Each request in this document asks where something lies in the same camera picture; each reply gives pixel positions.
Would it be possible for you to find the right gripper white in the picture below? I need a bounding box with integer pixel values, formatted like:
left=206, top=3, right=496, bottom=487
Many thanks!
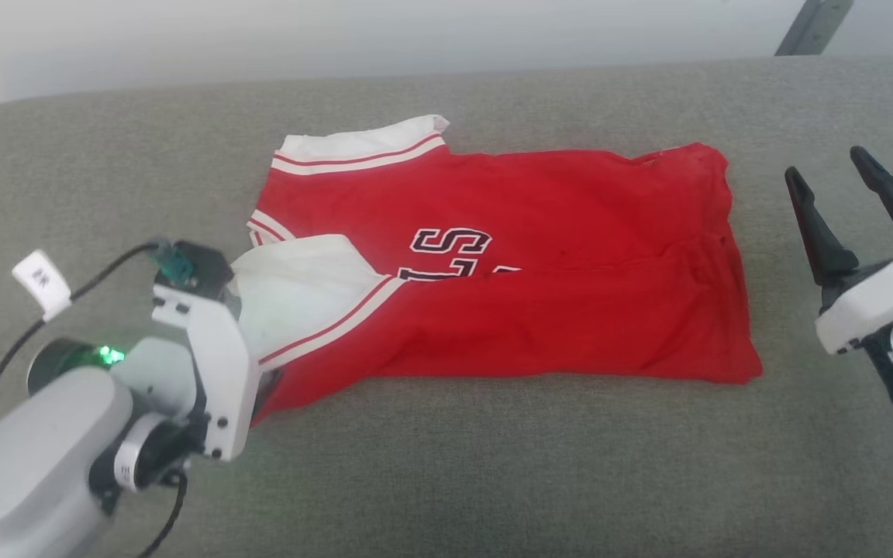
left=785, top=146, right=893, bottom=356

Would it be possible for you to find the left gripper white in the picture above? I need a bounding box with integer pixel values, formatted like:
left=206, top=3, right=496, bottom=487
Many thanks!
left=28, top=285, right=261, bottom=462

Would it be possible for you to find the red white basketball jersey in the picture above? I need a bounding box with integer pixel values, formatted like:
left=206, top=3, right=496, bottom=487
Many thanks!
left=229, top=115, right=764, bottom=429

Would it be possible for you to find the grey metal pole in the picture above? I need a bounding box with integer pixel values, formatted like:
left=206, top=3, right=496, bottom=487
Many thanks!
left=774, top=0, right=855, bottom=57

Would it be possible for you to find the grey fabric sofa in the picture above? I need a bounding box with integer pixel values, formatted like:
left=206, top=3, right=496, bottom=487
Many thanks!
left=0, top=56, right=893, bottom=558

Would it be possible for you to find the white cable label tag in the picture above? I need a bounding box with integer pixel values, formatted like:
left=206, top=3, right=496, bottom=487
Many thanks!
left=12, top=250, right=74, bottom=322

